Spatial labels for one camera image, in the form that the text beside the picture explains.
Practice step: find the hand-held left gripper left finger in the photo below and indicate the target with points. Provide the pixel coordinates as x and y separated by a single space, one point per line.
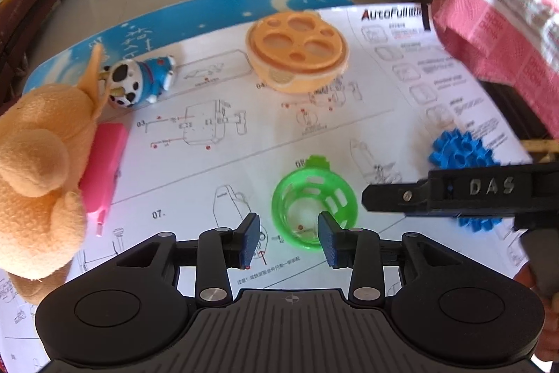
249 239

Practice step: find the orange bear plush toy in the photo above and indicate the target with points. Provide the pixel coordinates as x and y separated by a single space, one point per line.
39 180

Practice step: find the orange container with holed lid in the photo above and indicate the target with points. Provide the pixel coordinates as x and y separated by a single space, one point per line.
297 49

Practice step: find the blue moon play mat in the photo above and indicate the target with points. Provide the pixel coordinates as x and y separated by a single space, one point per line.
196 14

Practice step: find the green plastic basket cup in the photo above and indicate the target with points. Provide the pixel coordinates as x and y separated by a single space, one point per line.
286 198

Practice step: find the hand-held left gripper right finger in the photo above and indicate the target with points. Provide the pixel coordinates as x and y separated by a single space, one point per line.
328 241

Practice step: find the person's right hand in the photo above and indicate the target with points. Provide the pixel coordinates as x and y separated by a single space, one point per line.
526 279

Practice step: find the dark red leather sofa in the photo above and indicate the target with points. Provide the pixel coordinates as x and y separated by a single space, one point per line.
39 14

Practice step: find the white instruction sheet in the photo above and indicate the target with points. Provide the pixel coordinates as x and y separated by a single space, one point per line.
262 137

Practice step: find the pink plastic toy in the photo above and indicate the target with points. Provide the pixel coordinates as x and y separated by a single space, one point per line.
105 167

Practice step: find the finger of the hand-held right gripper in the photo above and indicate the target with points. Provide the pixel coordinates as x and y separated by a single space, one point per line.
388 198

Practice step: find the spotted dog toy blue shirt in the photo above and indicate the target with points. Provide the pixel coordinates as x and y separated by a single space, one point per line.
144 78

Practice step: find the pink patterned cloth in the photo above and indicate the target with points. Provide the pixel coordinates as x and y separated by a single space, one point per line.
493 6

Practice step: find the blue plastic gear toy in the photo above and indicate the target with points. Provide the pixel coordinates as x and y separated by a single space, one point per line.
458 150

